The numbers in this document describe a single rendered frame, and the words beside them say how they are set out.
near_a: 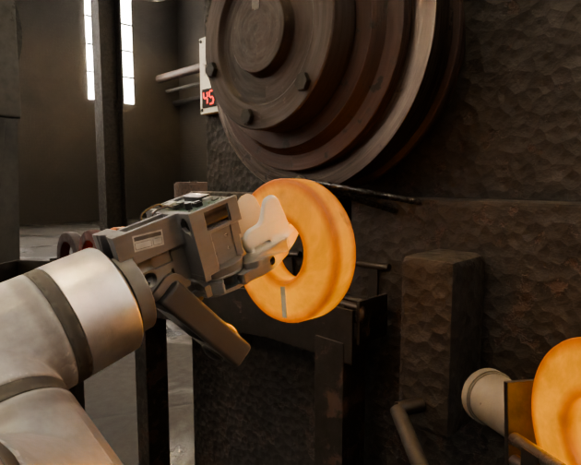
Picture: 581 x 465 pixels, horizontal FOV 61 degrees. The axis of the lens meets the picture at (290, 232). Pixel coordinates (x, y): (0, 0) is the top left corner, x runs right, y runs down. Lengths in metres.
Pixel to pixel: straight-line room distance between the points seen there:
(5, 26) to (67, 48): 8.22
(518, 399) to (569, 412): 0.05
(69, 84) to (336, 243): 11.09
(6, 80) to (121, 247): 2.99
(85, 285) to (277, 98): 0.46
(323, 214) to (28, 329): 0.27
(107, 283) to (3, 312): 0.07
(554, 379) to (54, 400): 0.38
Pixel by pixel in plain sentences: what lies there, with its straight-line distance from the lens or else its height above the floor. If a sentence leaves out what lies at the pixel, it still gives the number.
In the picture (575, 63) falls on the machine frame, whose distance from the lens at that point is 0.77.
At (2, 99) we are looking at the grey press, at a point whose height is 1.36.
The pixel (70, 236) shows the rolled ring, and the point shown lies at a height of 0.72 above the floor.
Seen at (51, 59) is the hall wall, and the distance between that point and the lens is 11.45.
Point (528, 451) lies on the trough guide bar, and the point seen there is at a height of 0.67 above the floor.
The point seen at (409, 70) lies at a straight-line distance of 0.69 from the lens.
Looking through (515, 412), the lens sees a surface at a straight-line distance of 0.51.
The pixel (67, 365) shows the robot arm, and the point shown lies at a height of 0.78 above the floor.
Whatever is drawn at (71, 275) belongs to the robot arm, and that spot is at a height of 0.83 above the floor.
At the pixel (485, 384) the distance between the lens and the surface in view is 0.57.
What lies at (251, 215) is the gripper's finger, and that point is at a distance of 0.51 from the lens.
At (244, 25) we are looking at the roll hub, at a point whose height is 1.13.
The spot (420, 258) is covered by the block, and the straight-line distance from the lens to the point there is 0.67.
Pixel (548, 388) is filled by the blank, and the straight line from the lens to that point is 0.49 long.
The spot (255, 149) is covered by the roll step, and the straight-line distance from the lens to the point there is 0.86.
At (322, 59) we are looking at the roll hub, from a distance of 0.67.
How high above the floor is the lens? 0.90
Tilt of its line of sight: 6 degrees down
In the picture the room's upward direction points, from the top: straight up
